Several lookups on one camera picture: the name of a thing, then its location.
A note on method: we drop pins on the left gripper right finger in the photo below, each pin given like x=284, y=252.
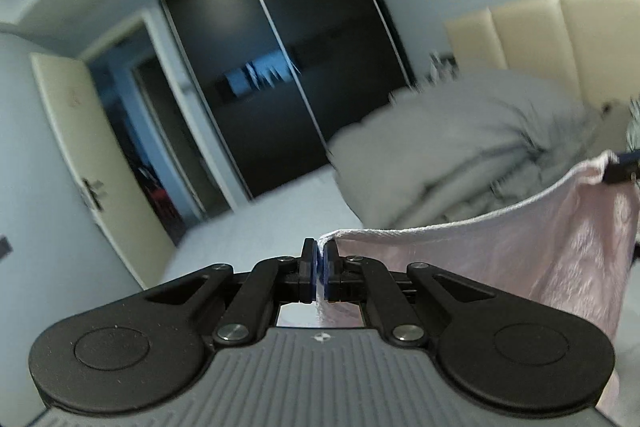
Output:
x=332, y=267

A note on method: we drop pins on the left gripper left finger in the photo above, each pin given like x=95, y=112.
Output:
x=308, y=271

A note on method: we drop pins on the pink fleece garment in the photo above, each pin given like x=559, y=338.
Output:
x=502, y=320

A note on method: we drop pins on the striped clothes pile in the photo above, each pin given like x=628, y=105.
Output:
x=633, y=128

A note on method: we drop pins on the grey bed sheet mattress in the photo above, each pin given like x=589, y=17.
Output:
x=272, y=225

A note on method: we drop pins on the beige padded headboard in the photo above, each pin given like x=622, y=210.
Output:
x=591, y=47

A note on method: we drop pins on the grey folded duvet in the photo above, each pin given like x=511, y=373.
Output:
x=460, y=149

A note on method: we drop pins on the black sliding wardrobe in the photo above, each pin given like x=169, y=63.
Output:
x=280, y=78

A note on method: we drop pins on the cream room door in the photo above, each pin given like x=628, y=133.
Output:
x=100, y=168

